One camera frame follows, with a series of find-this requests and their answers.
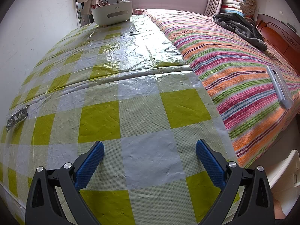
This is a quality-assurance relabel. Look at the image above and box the white storage caddy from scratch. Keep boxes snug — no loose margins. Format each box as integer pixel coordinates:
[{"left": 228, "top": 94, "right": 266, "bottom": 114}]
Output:
[{"left": 91, "top": 1, "right": 133, "bottom": 27}]

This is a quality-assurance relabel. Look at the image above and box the striped bed with wooden headboard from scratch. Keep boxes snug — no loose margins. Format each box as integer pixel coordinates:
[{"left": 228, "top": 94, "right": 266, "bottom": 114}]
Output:
[{"left": 143, "top": 9, "right": 300, "bottom": 167}]

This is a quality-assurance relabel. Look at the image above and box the wooden headboard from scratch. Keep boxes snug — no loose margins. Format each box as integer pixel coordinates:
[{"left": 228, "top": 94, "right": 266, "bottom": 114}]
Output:
[{"left": 255, "top": 13, "right": 300, "bottom": 60}]

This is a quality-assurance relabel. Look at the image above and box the stack of folded quilts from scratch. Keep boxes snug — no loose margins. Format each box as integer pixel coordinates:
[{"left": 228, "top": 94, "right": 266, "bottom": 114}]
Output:
[{"left": 220, "top": 0, "right": 257, "bottom": 20}]

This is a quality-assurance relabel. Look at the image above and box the white plastic bin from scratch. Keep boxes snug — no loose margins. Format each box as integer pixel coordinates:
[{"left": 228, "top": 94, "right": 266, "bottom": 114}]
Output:
[{"left": 267, "top": 149, "right": 300, "bottom": 219}]

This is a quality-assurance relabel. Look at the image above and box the dark grey blanket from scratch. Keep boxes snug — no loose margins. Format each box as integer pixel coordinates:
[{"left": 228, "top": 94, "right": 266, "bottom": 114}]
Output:
[{"left": 212, "top": 13, "right": 268, "bottom": 51}]

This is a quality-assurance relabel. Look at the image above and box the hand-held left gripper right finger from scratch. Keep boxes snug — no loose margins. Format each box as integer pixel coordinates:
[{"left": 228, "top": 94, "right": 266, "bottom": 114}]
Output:
[{"left": 196, "top": 139, "right": 275, "bottom": 225}]

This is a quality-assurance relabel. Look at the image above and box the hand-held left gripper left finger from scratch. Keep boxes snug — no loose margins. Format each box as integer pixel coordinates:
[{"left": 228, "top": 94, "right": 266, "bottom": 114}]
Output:
[{"left": 25, "top": 141, "right": 105, "bottom": 225}]

